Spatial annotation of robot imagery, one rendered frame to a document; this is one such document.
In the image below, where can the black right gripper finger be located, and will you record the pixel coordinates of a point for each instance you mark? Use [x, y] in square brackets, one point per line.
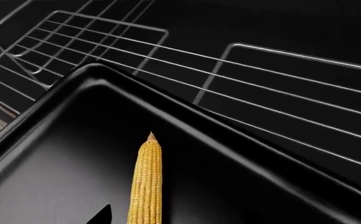
[103, 215]

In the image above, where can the yellow corn cob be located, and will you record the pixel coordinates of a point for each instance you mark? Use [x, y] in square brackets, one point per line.
[146, 182]

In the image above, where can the black oven baking tray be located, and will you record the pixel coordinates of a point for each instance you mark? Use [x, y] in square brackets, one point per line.
[74, 151]

